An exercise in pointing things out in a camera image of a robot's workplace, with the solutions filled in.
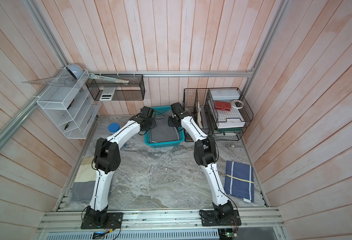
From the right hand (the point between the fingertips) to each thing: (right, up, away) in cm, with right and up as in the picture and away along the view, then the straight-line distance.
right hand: (171, 121), depth 106 cm
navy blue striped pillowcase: (+41, -36, -20) cm, 58 cm away
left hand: (-13, -3, -4) cm, 14 cm away
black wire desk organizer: (+22, +15, +10) cm, 29 cm away
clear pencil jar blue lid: (-34, -4, -18) cm, 39 cm away
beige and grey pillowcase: (-50, -38, -21) cm, 66 cm away
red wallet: (+34, +10, -10) cm, 37 cm away
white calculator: (-42, +18, -10) cm, 46 cm away
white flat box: (+38, +19, -3) cm, 43 cm away
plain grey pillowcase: (-6, -7, -5) cm, 10 cm away
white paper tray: (+39, +1, -15) cm, 42 cm away
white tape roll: (+43, +11, -6) cm, 45 cm away
